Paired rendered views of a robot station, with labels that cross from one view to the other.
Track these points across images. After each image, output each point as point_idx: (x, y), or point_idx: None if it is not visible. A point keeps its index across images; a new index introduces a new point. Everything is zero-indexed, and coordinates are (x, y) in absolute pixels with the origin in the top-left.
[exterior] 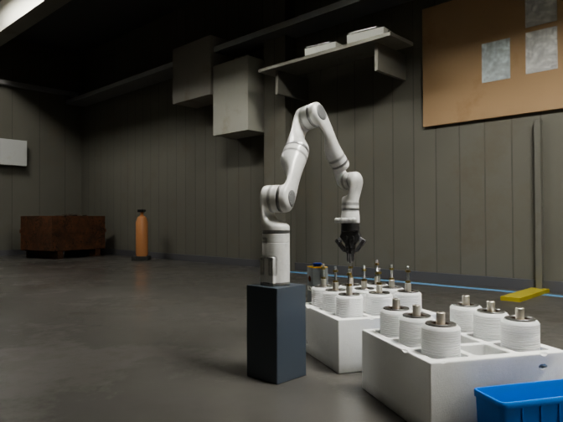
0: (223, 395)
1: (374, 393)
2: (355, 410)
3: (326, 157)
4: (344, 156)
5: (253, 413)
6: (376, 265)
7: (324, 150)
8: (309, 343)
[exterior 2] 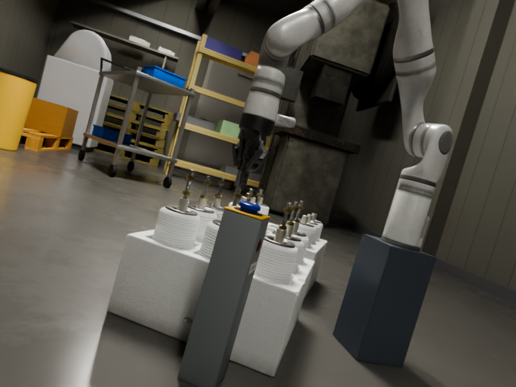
0: (434, 358)
1: (305, 294)
2: (332, 301)
3: (342, 18)
4: None
5: None
6: (191, 180)
7: (351, 9)
8: (288, 337)
